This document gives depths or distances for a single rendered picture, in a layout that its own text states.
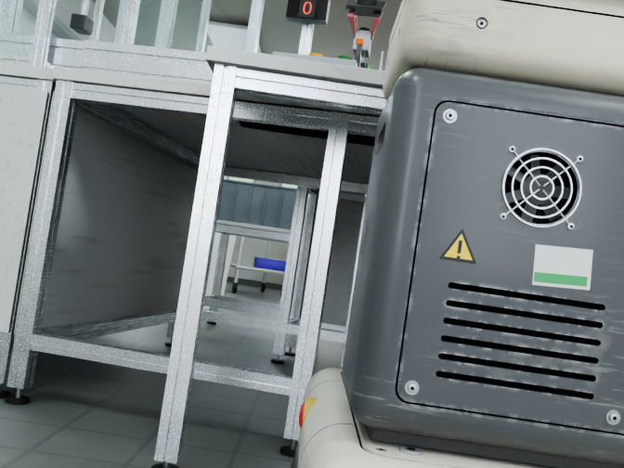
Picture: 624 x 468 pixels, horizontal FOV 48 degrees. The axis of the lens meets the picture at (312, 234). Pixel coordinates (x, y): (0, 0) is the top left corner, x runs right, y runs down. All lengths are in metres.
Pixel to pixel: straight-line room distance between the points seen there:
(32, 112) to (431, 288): 1.43
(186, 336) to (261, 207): 2.48
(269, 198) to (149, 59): 2.03
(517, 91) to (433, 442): 0.38
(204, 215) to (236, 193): 2.48
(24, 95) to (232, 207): 2.09
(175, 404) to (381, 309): 0.79
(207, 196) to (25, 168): 0.67
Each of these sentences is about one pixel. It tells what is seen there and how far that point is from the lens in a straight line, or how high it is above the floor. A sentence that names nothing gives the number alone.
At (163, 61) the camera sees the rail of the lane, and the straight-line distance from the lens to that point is 1.93.
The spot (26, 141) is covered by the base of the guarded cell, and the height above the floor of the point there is 0.66.
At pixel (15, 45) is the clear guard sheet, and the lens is 2.10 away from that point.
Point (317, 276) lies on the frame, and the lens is 1.68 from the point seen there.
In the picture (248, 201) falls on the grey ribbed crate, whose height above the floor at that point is 0.74.
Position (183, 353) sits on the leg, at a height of 0.24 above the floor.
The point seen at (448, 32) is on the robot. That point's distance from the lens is 0.78.
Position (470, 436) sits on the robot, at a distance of 0.78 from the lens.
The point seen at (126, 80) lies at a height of 0.85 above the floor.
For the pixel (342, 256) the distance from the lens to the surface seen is 3.43.
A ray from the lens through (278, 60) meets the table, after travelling 1.44.
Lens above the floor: 0.46
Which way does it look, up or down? 2 degrees up
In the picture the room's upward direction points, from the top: 8 degrees clockwise
